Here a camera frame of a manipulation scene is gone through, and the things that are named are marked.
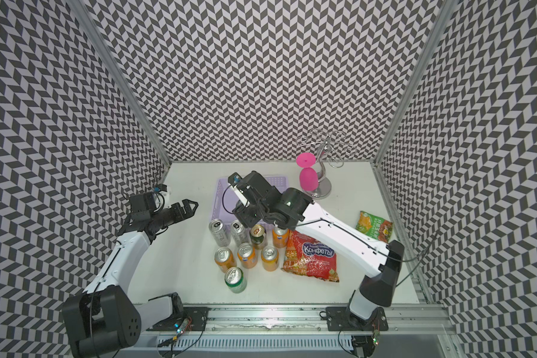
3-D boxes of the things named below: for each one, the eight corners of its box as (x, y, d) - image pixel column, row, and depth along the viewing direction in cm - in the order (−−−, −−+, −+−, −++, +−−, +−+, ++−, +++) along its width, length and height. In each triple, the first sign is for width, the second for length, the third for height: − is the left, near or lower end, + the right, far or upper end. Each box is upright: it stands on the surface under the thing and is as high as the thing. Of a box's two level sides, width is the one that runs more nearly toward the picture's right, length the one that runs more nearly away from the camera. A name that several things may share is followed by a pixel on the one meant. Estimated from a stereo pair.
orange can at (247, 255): (240, 268, 85) (236, 257, 76) (242, 254, 88) (237, 242, 79) (257, 268, 85) (254, 257, 76) (258, 254, 88) (255, 242, 79)
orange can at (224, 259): (219, 272, 84) (213, 263, 76) (221, 257, 88) (216, 247, 80) (235, 273, 84) (230, 263, 76) (237, 257, 88) (232, 247, 80)
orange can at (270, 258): (262, 271, 85) (260, 262, 77) (263, 255, 89) (261, 244, 81) (278, 271, 85) (278, 262, 77) (278, 255, 89) (278, 244, 81)
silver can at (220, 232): (214, 247, 90) (206, 231, 80) (217, 235, 94) (209, 218, 83) (230, 247, 90) (224, 231, 80) (232, 235, 94) (226, 218, 83)
